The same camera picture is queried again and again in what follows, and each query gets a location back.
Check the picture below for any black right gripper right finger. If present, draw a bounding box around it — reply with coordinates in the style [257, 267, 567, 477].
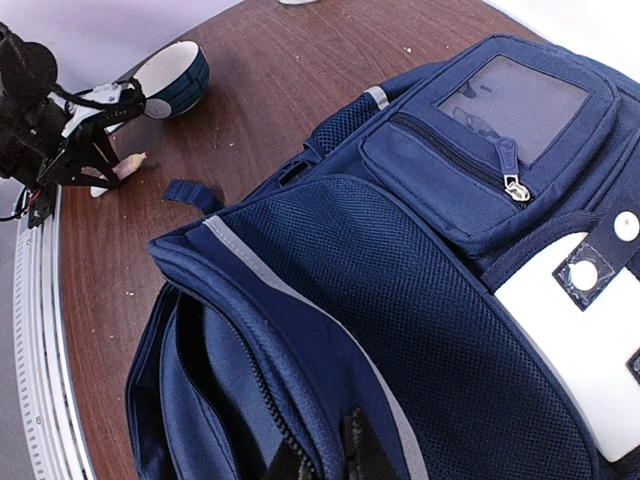
[339, 405, 408, 479]

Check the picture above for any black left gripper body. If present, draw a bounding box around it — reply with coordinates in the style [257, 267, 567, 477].
[24, 112, 120, 191]

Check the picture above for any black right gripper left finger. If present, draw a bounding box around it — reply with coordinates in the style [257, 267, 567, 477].
[262, 442, 315, 480]

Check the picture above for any pink white correction stick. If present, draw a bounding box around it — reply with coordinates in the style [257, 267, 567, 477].
[90, 152, 149, 198]

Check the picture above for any navy blue student backpack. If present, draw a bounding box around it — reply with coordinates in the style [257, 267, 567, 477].
[126, 35, 639, 479]

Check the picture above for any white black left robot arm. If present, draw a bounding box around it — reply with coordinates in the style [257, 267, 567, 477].
[1, 24, 145, 195]

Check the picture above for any white bowl teal outside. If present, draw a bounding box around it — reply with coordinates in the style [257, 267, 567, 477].
[133, 41, 210, 120]

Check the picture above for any white scalloped ceramic dish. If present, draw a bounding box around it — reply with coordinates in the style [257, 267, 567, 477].
[278, 0, 317, 6]

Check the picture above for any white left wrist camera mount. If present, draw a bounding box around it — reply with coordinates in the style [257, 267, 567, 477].
[56, 78, 146, 139]

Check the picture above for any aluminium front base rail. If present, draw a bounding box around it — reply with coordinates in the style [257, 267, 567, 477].
[13, 190, 96, 480]

